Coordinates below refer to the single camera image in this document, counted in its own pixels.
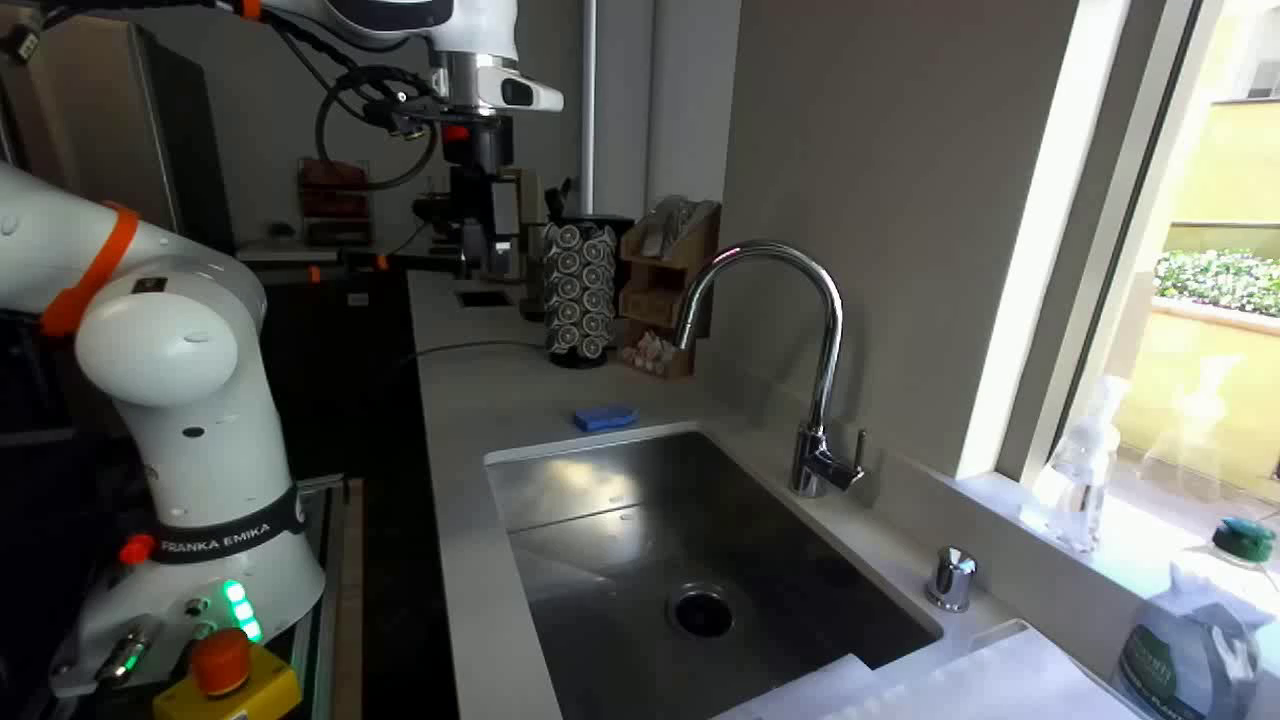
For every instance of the white framed window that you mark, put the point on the white framed window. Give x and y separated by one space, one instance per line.
1054 200

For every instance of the round sink drain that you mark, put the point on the round sink drain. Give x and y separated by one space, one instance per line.
703 608

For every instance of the clear plastic spray bottle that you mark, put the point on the clear plastic spray bottle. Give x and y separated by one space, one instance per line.
1073 495

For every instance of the dark tall cabinet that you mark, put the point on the dark tall cabinet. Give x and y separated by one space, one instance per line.
134 133

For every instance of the stainless steel sink basin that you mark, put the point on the stainless steel sink basin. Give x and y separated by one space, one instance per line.
626 562

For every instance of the robot mounting table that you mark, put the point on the robot mounting table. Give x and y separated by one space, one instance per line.
345 602

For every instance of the grey vertical pole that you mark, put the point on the grey vertical pole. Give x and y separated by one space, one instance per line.
590 105

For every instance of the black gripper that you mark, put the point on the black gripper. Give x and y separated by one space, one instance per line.
474 144

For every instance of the blue sponge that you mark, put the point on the blue sponge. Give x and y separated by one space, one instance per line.
607 418

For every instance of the coffee pod carousel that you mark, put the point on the coffee pod carousel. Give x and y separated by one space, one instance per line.
580 293

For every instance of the yellow emergency stop button box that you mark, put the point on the yellow emergency stop button box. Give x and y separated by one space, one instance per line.
223 662

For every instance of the dish soap bottle green cap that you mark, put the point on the dish soap bottle green cap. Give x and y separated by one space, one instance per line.
1202 643

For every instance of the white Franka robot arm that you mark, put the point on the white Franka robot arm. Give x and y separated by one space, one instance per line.
186 402

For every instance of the chrome gooseneck faucet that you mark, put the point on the chrome gooseneck faucet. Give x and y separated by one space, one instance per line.
835 345

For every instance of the flat black object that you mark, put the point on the flat black object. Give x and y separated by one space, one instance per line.
482 298

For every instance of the small chrome counter button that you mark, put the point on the small chrome counter button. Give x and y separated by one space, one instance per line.
954 580

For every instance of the wooden tea bag organizer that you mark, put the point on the wooden tea bag organizer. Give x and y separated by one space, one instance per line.
666 284

